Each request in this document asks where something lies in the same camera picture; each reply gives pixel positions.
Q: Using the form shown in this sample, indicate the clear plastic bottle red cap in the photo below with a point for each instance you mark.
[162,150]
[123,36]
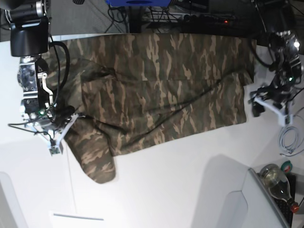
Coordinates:
[278,186]

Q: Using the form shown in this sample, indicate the camouflage t-shirt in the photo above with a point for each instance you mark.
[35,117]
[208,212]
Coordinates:
[136,91]

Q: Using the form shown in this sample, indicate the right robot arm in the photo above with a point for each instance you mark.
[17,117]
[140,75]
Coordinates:
[29,39]

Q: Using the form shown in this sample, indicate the blue box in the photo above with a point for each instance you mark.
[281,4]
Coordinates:
[138,3]

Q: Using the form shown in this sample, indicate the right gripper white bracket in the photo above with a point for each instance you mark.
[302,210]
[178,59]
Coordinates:
[51,124]

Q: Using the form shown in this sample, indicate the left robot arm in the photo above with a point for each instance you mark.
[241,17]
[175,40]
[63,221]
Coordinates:
[278,26]

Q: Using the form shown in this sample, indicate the black power strip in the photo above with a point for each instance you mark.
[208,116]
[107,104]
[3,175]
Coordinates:
[207,19]

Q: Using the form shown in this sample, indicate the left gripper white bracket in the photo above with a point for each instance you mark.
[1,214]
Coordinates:
[275,99]

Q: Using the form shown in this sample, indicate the green tape roll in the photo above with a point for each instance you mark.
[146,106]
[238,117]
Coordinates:
[287,167]

